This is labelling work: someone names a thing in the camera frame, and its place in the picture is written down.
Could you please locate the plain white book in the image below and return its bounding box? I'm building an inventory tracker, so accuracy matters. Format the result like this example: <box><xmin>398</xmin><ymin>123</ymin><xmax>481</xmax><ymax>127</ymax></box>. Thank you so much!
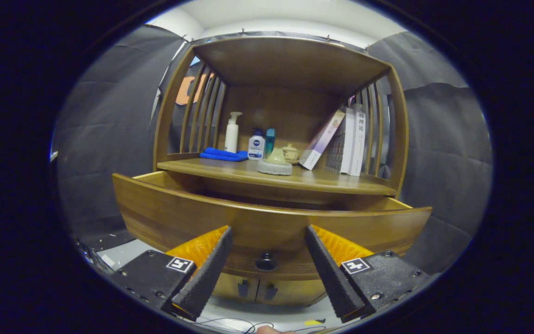
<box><xmin>340</xmin><ymin>108</ymin><xmax>356</xmax><ymax>175</ymax></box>

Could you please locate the white pump bottle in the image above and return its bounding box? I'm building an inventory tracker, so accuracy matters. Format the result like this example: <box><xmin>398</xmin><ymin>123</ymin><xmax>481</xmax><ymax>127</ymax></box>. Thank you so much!
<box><xmin>224</xmin><ymin>111</ymin><xmax>243</xmax><ymax>154</ymax></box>

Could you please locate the blue folded cloth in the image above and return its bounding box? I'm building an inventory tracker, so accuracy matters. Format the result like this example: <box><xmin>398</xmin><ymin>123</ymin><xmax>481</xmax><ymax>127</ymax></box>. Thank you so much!
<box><xmin>199</xmin><ymin>147</ymin><xmax>249</xmax><ymax>162</ymax></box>

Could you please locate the thin black cable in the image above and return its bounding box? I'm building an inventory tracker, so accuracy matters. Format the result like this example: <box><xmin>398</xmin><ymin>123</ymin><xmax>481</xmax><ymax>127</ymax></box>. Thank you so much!
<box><xmin>192</xmin><ymin>317</ymin><xmax>274</xmax><ymax>334</ymax></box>

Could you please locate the pale green grey-based ornament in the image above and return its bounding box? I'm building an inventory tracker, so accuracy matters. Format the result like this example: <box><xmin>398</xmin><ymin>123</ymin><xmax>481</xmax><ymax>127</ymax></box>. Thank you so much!
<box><xmin>257</xmin><ymin>148</ymin><xmax>293</xmax><ymax>176</ymax></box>

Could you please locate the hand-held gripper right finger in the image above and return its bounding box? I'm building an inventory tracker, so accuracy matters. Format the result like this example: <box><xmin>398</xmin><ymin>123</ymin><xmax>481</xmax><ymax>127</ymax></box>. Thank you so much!
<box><xmin>305</xmin><ymin>225</ymin><xmax>432</xmax><ymax>324</ymax></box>

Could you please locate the patterned dark book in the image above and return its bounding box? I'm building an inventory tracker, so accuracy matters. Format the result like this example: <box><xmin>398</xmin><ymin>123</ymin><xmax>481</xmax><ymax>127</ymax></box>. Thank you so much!
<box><xmin>325</xmin><ymin>130</ymin><xmax>344</xmax><ymax>173</ymax></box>

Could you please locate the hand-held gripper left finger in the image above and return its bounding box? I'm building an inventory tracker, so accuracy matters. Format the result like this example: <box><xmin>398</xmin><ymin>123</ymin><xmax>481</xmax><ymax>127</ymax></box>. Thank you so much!
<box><xmin>109</xmin><ymin>225</ymin><xmax>233</xmax><ymax>321</ymax></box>

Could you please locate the wooden cabinet door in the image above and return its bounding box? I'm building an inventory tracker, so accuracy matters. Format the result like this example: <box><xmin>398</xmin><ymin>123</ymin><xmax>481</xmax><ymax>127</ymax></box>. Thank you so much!
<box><xmin>211</xmin><ymin>273</ymin><xmax>261</xmax><ymax>302</ymax></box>
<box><xmin>255</xmin><ymin>278</ymin><xmax>328</xmax><ymax>307</ymax></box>

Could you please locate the wooden drawer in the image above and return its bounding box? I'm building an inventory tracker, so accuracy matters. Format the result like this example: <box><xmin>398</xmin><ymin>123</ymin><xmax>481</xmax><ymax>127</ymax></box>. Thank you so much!
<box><xmin>112</xmin><ymin>171</ymin><xmax>433</xmax><ymax>281</ymax></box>

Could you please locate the wooden countertop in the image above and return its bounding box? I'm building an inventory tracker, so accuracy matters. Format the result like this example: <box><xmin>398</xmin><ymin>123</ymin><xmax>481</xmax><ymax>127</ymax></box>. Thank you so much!
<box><xmin>157</xmin><ymin>157</ymin><xmax>397</xmax><ymax>196</ymax></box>

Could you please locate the wooden cabinet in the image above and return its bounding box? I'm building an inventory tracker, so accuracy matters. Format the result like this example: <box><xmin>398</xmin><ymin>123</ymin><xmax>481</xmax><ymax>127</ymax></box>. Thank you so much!
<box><xmin>153</xmin><ymin>36</ymin><xmax>409</xmax><ymax>307</ymax></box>

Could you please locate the purple book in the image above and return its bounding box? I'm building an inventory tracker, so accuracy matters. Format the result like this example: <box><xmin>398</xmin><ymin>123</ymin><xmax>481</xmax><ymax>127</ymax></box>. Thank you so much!
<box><xmin>299</xmin><ymin>109</ymin><xmax>345</xmax><ymax>171</ymax></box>

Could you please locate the white book printed spine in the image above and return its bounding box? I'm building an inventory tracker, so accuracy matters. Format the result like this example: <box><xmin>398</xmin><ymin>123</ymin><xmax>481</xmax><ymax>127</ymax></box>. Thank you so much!
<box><xmin>350</xmin><ymin>104</ymin><xmax>369</xmax><ymax>177</ymax></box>

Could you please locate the white lotion bottle blue cap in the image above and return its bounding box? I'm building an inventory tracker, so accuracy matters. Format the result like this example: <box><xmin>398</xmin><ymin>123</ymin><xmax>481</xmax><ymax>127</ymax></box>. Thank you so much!
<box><xmin>248</xmin><ymin>128</ymin><xmax>266</xmax><ymax>160</ymax></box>

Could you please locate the lidded ceramic tea cup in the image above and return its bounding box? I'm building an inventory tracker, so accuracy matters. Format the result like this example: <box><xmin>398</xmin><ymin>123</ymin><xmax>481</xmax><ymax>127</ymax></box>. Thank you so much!
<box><xmin>282</xmin><ymin>143</ymin><xmax>301</xmax><ymax>165</ymax></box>

